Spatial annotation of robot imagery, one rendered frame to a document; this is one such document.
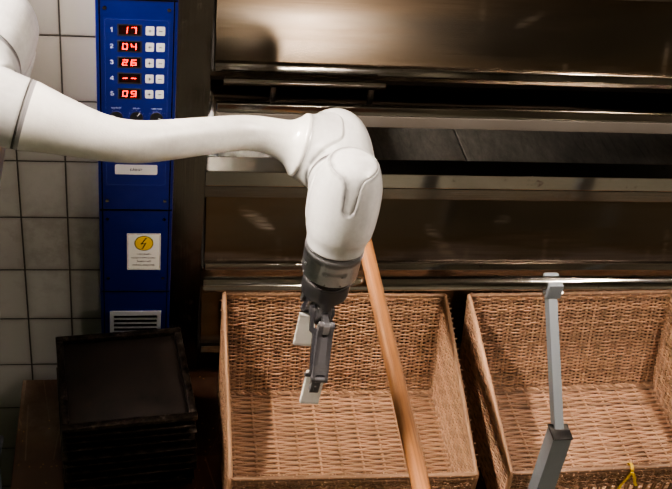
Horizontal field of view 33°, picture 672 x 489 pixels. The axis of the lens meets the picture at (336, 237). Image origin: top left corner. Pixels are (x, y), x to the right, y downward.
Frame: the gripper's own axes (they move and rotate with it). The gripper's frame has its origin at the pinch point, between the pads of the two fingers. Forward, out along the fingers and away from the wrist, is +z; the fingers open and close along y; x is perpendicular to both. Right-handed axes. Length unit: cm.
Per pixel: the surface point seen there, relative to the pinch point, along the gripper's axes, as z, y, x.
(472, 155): 8, -83, 49
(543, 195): 12, -76, 66
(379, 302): 7.6, -27.2, 17.9
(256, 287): 13.5, -36.0, -4.4
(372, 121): -13, -59, 17
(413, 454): 8.2, 10.4, 18.5
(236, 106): -13, -59, -11
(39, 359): 71, -72, -48
